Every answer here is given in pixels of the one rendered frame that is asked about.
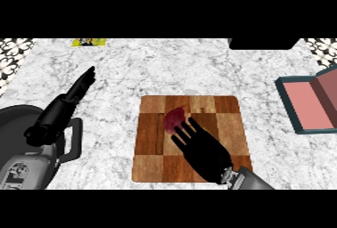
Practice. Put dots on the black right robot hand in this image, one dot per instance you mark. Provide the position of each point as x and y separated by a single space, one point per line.
206 151

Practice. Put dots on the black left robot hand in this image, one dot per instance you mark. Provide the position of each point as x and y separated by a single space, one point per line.
60 112

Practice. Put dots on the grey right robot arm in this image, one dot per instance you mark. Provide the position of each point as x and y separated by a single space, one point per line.
247 179

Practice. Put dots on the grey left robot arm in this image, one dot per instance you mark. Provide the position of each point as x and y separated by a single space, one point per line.
26 169

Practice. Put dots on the wooden checkered cutting board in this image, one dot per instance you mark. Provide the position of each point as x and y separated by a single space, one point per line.
191 139

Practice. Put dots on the teal box with pink inside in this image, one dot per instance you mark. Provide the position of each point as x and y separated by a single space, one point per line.
312 102

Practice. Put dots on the dark grey pan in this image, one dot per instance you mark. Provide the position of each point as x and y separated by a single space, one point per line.
43 133

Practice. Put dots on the yellow printed packet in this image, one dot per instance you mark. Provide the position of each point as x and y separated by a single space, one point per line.
89 42

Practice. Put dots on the black appliance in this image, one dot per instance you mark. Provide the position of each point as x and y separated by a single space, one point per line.
264 44

